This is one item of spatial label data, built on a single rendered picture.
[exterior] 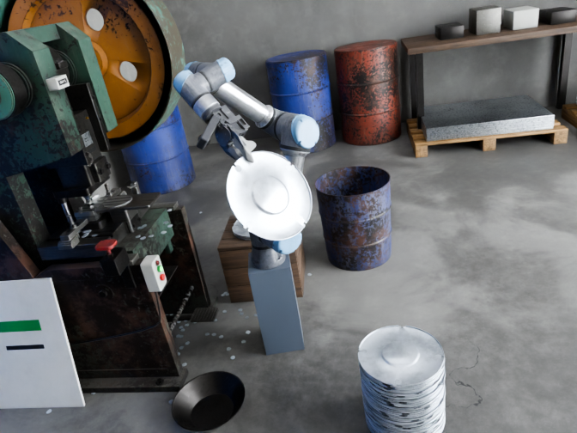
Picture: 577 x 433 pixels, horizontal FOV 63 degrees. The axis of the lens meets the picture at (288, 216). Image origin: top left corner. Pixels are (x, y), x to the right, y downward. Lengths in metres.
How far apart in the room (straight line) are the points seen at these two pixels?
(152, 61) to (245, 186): 0.99
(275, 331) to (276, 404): 0.32
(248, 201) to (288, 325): 0.89
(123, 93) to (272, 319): 1.24
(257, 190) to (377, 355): 0.73
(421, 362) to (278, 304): 0.68
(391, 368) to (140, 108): 1.55
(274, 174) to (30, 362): 1.42
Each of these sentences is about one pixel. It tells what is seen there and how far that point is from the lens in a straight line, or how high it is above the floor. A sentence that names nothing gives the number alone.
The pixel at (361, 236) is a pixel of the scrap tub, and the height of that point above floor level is 0.23.
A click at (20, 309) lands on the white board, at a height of 0.46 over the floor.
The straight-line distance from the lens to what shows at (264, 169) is 1.47.
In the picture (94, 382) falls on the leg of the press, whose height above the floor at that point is 0.03.
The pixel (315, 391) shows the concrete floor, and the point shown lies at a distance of 2.07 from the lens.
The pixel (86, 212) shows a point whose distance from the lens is 2.16.
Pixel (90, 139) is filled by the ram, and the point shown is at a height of 1.06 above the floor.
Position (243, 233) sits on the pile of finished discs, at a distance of 2.50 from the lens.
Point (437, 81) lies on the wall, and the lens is 5.20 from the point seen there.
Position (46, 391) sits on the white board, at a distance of 2.44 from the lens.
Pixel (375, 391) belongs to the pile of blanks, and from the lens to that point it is 1.71.
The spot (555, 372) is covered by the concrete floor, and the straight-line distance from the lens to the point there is 2.20.
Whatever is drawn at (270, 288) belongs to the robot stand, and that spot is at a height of 0.36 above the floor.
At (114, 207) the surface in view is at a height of 0.78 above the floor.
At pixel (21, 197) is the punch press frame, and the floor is 0.91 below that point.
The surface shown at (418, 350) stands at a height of 0.31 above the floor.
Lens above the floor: 1.51
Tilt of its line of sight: 26 degrees down
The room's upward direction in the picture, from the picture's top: 10 degrees counter-clockwise
